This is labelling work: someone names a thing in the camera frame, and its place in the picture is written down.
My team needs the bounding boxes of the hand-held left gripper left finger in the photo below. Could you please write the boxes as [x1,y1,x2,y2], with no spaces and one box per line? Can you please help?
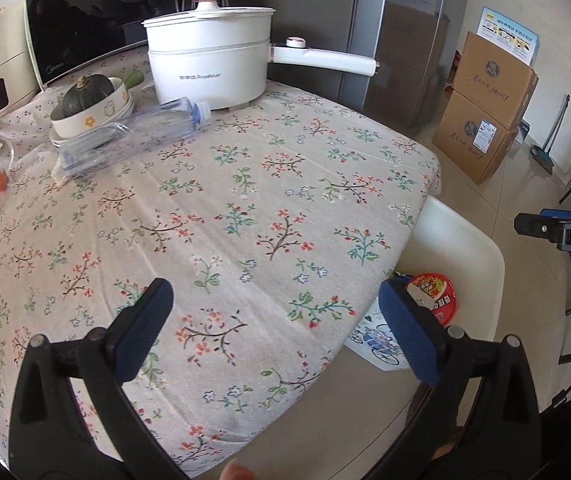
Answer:
[8,277,189,480]

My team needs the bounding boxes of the blue white plastic bag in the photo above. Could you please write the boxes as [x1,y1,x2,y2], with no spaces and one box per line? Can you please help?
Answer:
[344,272,419,372]

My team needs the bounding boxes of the white chair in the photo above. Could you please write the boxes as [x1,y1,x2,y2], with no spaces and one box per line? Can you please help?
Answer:
[186,195,507,480]

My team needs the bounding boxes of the white electric cooking pot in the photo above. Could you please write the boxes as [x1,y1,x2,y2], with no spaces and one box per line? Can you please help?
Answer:
[142,0,381,110]

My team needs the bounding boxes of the blue printed box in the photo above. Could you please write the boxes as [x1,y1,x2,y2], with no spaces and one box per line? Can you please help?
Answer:
[476,6,541,67]

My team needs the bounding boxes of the black white microwave oven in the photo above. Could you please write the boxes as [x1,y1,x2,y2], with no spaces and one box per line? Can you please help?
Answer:
[24,0,229,92]

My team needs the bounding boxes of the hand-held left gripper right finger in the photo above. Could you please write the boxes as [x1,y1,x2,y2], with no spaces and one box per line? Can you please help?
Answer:
[365,277,542,480]

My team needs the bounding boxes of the grey refrigerator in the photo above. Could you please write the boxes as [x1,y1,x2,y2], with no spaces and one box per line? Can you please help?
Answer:
[226,0,469,136]

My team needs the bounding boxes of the red instant noodle cup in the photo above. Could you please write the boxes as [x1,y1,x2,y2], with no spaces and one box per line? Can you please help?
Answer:
[405,274,459,326]

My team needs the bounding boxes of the broom and dustpan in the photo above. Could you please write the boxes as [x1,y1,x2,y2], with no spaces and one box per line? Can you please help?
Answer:
[530,95,571,176]

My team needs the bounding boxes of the clear plastic bottle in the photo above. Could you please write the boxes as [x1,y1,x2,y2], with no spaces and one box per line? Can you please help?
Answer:
[56,96,212,181]

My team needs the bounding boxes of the person's left hand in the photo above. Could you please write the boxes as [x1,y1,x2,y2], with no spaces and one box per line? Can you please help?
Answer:
[222,461,257,480]

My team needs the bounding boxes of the cream air fryer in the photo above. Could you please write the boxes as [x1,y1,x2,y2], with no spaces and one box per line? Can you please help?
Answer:
[0,2,41,129]

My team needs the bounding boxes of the dark green pumpkin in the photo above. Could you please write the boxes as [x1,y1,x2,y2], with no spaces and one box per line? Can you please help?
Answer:
[50,76,116,121]

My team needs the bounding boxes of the floral tablecloth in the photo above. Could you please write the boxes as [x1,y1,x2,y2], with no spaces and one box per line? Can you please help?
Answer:
[0,50,441,480]

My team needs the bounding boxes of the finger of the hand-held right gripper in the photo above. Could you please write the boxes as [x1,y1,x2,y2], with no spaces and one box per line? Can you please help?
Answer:
[514,211,560,242]

